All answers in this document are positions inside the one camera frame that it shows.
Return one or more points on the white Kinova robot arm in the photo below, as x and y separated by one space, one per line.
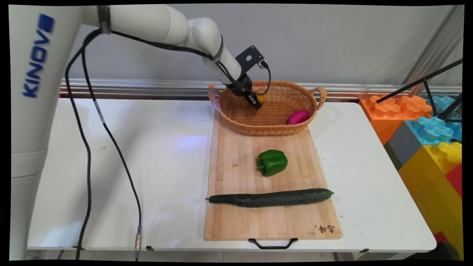
33 118

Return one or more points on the black tripod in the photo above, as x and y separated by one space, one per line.
428 88

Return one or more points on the aluminium rail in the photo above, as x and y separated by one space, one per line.
147 88

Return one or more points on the blue giant building block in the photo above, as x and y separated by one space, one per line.
432 129

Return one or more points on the pink toy sweet potato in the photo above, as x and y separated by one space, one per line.
298 117

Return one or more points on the green toy bell pepper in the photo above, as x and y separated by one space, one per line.
272 162

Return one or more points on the yellow giant building block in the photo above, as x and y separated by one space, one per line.
432 192

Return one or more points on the orange toy potato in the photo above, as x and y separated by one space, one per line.
261 98

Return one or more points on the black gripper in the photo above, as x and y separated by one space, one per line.
239 84

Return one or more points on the dark green toy cucumber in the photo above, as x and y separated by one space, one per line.
273 198

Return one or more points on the red giant building block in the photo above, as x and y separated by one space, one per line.
455 179

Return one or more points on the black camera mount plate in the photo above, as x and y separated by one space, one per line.
248 58

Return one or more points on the orange giant building block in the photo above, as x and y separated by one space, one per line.
384 118

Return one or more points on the grey giant building block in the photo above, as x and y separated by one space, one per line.
403 146

